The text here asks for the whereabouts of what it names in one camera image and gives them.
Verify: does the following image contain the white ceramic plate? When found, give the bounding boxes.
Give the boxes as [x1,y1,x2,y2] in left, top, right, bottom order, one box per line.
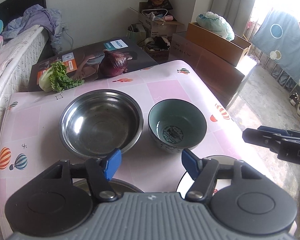
[176,155,236,198]

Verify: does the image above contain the large steel plate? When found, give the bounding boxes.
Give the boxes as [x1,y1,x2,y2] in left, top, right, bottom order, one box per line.
[73,178,143,198]

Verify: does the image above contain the small steel bowl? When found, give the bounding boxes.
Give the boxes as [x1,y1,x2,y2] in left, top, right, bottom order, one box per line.
[59,89,143,159]

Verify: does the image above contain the teal ceramic bowl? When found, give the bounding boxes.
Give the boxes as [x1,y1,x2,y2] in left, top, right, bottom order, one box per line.
[147,99,207,153]

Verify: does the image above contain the black and white shoes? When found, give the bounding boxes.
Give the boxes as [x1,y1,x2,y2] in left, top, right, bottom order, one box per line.
[289,93,300,116]

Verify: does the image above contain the pink balloon tablecloth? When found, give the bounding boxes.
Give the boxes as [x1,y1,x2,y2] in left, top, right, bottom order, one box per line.
[0,60,300,240]

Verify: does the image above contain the long brown cardboard box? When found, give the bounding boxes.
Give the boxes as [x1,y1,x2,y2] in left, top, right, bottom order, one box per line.
[186,22,251,67]

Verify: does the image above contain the blue patterned hanging sheet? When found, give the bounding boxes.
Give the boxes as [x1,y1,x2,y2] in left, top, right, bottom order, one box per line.
[251,11,300,86]

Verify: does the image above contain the pale green plastic bag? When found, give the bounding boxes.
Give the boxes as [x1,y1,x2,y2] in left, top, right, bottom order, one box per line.
[196,11,235,41]

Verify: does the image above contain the green leafy cabbage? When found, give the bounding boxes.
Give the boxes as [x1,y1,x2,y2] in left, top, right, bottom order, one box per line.
[38,61,84,93]

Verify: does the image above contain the white quilted mattress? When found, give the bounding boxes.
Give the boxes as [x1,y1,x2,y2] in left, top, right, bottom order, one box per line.
[0,25,49,239]

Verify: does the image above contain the dark Philips product box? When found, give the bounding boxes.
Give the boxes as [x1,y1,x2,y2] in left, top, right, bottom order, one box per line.
[27,37,157,92]

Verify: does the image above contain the red onion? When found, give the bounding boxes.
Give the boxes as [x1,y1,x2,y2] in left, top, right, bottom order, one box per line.
[99,50,128,77]

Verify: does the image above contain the open cardboard box with clutter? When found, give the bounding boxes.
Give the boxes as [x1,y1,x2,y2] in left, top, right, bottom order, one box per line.
[130,0,184,39]

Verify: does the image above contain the lavender crumpled clothing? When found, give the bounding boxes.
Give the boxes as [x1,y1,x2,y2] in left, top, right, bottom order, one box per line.
[1,4,63,54]

